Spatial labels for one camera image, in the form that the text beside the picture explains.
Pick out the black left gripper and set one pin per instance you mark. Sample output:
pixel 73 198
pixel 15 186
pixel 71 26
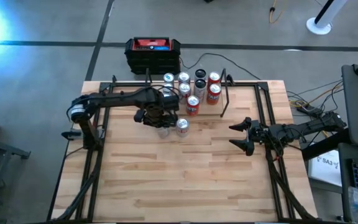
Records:
pixel 157 113

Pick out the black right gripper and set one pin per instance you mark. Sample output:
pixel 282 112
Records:
pixel 259 135

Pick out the white can with black top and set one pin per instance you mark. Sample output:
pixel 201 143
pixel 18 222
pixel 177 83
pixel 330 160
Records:
pixel 163 133

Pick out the silver Diet Coke can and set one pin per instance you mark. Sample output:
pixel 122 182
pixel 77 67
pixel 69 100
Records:
pixel 184 76
pixel 182 125
pixel 184 89

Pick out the Red Bull sugarfree can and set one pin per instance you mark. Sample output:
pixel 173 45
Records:
pixel 168 77
pixel 166 90

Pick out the red Fanta can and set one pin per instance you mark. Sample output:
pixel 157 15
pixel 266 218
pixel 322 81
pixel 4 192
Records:
pixel 213 91
pixel 193 103
pixel 214 76

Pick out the white Celsius can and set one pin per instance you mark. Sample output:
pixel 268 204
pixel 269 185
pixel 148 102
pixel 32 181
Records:
pixel 200 84
pixel 200 73

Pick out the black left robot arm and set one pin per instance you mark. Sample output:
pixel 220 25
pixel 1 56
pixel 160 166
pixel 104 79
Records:
pixel 117 99

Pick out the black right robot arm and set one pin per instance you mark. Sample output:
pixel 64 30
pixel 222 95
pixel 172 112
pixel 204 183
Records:
pixel 306 127

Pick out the red and black toolbox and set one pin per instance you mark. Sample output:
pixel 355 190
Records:
pixel 152 62

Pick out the black power strip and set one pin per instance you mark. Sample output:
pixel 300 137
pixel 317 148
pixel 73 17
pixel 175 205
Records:
pixel 312 110

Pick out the black desk leg beam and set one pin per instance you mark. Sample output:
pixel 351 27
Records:
pixel 325 147

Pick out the white printed paper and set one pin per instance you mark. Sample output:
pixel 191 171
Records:
pixel 325 168

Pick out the grey metal side table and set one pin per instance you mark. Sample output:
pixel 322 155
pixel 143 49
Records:
pixel 344 186

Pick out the grey metal bench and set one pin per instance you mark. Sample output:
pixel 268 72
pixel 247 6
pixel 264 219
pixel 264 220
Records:
pixel 5 146

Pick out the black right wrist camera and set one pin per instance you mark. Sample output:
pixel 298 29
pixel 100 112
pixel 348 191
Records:
pixel 254 125

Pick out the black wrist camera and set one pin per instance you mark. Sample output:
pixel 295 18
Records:
pixel 254 125
pixel 139 115

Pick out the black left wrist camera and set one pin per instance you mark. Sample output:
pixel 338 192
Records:
pixel 139 115

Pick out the black metal rack frame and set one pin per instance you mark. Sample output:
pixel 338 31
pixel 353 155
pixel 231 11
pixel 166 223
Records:
pixel 213 109

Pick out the black table rig frame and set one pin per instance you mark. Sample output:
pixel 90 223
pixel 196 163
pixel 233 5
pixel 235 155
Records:
pixel 126 84

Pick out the white pedestal stand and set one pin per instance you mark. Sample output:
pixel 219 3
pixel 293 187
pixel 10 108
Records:
pixel 319 26

